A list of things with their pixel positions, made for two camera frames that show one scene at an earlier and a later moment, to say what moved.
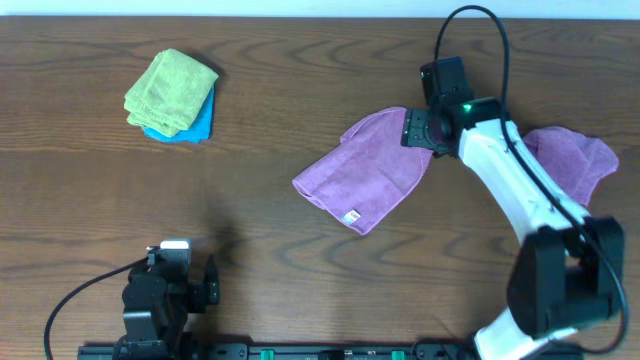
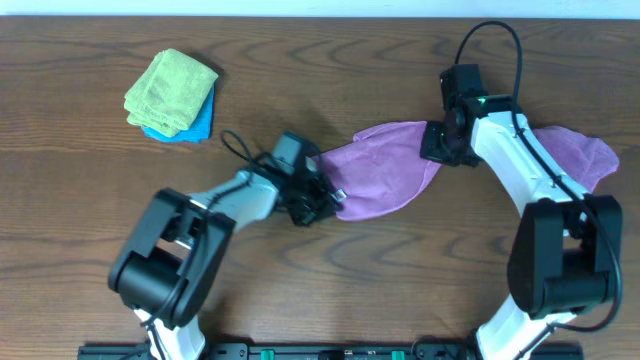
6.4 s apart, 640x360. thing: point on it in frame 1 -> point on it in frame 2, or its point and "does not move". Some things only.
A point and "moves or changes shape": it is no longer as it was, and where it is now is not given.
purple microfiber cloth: (366, 175) moves or changes shape
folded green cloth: (167, 92) does not move
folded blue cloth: (199, 130) does not move
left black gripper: (208, 290) -> (325, 203)
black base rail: (176, 350) does not move
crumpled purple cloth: (575, 161) does not move
